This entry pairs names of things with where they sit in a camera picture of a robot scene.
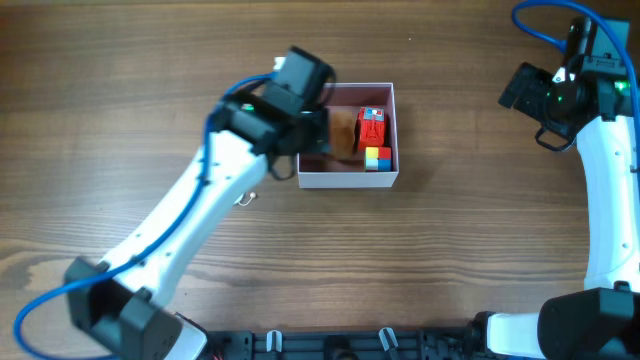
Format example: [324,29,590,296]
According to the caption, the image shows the white wooden pellet drum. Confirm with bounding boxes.
[235,192,257,207]

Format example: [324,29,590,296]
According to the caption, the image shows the red toy robot car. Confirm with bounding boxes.
[357,107,386,151]

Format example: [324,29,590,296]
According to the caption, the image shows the left blue cable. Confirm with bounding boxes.
[12,72,279,360]

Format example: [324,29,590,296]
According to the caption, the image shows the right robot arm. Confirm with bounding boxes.
[482,16,639,359]

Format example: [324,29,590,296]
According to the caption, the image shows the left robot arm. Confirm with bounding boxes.
[64,47,336,359]

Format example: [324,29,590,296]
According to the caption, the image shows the colourful two-by-two puzzle cube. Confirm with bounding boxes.
[365,147,392,172]

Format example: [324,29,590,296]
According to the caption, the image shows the brown plush toy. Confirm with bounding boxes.
[329,111,356,160]

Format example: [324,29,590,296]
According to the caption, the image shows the white square cardboard box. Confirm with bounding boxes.
[297,83,400,189]

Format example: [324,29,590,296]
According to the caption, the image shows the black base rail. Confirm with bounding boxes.
[199,327,498,360]

